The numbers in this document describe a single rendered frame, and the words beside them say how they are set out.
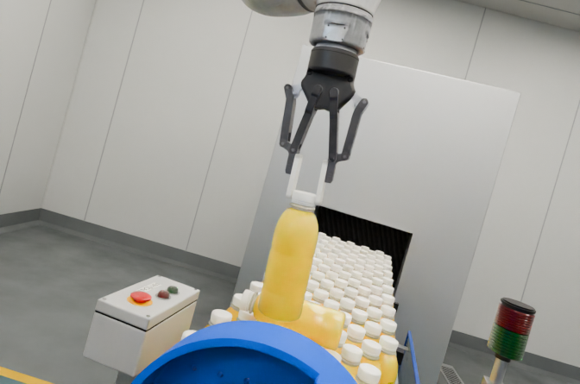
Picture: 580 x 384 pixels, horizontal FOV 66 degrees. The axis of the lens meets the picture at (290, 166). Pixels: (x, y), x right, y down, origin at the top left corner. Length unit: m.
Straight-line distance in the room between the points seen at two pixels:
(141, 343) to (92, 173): 4.45
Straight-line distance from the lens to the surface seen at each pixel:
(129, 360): 0.83
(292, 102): 0.69
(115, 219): 5.12
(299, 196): 0.68
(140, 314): 0.80
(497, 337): 0.98
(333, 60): 0.67
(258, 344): 0.46
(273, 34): 4.83
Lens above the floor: 1.41
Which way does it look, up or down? 1 degrees down
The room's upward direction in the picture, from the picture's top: 16 degrees clockwise
